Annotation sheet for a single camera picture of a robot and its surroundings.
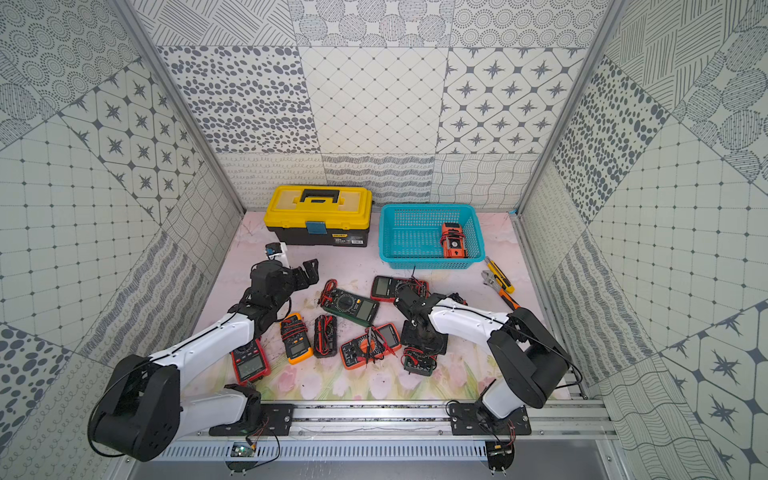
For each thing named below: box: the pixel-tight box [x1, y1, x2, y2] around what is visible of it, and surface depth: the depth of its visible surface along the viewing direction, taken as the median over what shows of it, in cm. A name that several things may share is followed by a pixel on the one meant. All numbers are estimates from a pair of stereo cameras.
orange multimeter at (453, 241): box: [440, 223, 469, 259], surface depth 109 cm
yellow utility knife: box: [485, 256, 516, 294], surface depth 103 cm
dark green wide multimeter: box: [318, 279, 380, 327], surface depth 95 cm
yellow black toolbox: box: [265, 185, 373, 247], surface depth 101 cm
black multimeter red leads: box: [314, 314, 338, 359], surface depth 86 cm
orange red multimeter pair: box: [340, 322, 402, 369], surface depth 84 cm
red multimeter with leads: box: [370, 266, 430, 302], surface depth 97 cm
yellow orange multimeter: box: [280, 313, 313, 365], surface depth 85 cm
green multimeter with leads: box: [400, 346, 438, 377], surface depth 83 cm
